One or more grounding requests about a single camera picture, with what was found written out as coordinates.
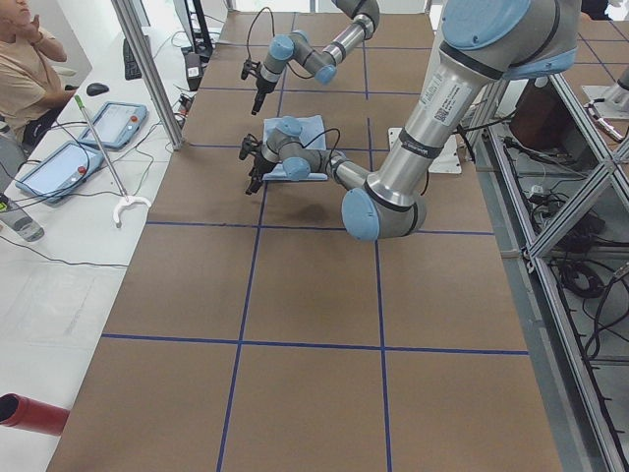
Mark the aluminium frame post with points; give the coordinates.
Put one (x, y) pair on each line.
(132, 29)

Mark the aluminium frame rack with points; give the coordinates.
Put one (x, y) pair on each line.
(558, 189)

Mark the grey water bottle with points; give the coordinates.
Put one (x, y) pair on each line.
(19, 221)

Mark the near teach pendant tablet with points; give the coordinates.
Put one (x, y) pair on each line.
(61, 173)

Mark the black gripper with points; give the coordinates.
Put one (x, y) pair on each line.
(261, 88)
(257, 167)

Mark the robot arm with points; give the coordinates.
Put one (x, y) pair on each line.
(482, 42)
(321, 63)

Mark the light blue t-shirt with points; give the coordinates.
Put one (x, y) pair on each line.
(309, 137)

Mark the neighbouring robot arm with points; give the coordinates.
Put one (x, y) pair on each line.
(608, 102)

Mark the black keyboard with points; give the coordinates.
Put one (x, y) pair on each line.
(132, 69)

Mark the red cylinder bottle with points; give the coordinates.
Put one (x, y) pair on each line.
(31, 415)

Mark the far teach pendant tablet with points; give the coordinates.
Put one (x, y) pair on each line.
(117, 122)

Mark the seated person beige shirt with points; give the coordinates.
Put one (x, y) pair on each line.
(32, 94)

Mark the black box with white label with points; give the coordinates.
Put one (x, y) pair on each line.
(194, 71)

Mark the long reacher stick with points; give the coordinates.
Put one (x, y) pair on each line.
(126, 199)

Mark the black computer mouse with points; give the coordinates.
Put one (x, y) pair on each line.
(95, 89)

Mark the teach pendant tablet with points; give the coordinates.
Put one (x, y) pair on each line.
(117, 122)
(61, 173)

